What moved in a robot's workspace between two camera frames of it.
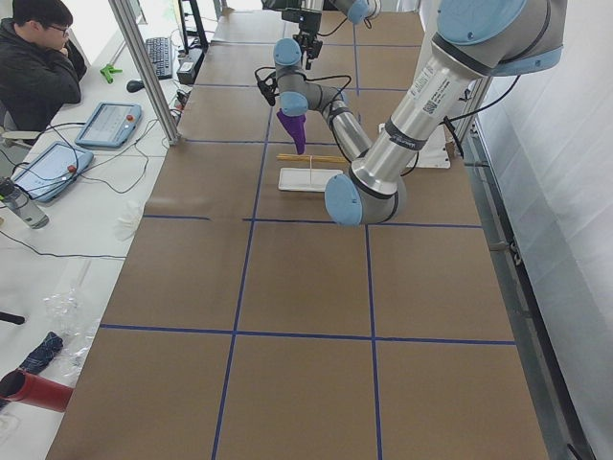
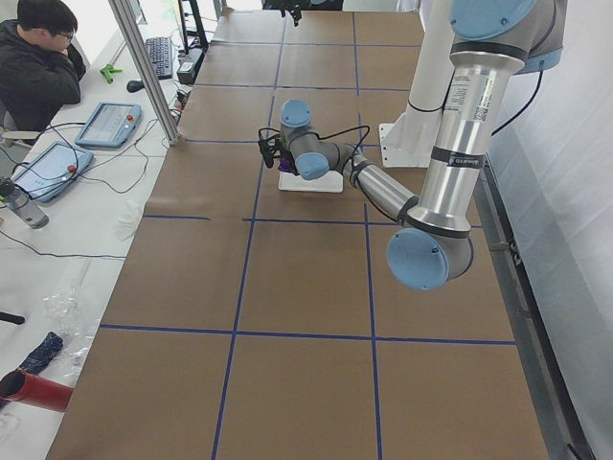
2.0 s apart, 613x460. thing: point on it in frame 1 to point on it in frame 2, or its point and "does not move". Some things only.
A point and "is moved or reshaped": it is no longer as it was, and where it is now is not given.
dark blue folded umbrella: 39,357 does not move
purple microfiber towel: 295,126 is moved or reshaped
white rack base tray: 307,179 does not move
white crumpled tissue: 128,220 does not move
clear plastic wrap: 73,321 does not move
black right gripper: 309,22 to 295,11
